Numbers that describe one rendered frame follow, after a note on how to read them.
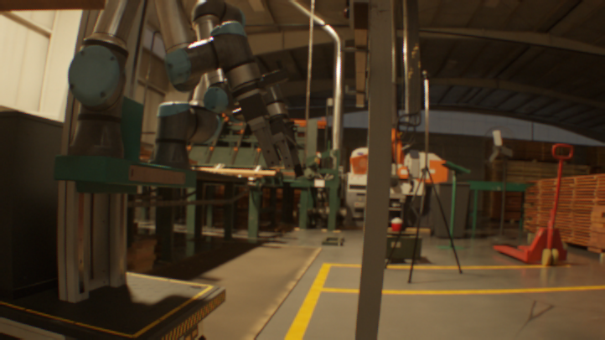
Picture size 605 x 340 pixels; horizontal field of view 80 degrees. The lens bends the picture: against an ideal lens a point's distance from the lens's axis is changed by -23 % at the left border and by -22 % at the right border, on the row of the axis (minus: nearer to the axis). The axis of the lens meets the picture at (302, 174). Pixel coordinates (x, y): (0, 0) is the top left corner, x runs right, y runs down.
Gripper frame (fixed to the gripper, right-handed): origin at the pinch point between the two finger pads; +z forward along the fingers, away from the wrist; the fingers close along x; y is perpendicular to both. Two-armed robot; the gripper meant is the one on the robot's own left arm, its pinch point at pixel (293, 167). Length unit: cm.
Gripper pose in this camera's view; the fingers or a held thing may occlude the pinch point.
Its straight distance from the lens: 139.6
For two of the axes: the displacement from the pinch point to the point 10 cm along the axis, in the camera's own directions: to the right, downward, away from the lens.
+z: 3.1, 9.2, -2.4
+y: 9.2, -3.5, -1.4
